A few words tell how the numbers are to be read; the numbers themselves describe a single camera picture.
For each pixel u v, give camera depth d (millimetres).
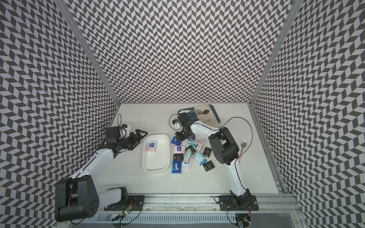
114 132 679
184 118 800
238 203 634
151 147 910
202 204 753
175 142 940
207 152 893
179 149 906
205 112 1091
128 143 749
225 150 547
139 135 770
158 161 874
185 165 843
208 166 844
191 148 906
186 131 740
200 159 854
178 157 866
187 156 824
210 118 1076
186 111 1113
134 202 721
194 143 912
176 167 825
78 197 403
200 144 896
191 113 1107
